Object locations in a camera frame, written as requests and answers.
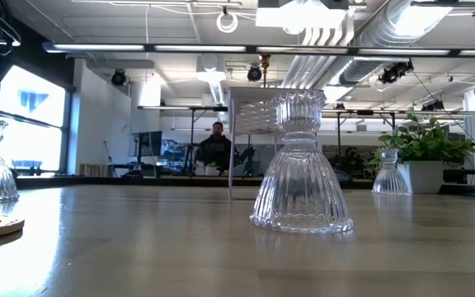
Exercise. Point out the person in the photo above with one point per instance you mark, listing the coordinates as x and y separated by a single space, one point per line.
214 154
352 158

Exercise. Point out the dark computer monitor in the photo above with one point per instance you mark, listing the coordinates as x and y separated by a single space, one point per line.
151 143

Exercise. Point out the long linear light bar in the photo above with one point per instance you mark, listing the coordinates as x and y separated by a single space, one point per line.
188 48

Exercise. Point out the wooden slat crate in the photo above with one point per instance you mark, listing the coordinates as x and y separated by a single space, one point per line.
93 170

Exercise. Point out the silver spiral ventilation duct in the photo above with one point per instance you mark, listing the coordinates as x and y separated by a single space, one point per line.
386 33

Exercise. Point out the black track spotlight cluster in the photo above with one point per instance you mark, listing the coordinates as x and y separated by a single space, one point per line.
394 73

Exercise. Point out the white lattice rack shelf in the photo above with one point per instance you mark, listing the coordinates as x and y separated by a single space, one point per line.
250 95

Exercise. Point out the white square light panel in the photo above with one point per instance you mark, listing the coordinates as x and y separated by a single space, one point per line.
303 18

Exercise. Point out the tall gold candlestick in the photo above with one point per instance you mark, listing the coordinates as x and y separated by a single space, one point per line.
265 61

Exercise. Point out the black aluminium table frame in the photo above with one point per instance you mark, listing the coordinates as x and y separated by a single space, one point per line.
138 181

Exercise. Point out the green plant in white pot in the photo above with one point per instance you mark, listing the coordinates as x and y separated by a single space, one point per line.
421 175

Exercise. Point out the black ceiling spotlight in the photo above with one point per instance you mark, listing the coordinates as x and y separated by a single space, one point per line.
254 74
118 78

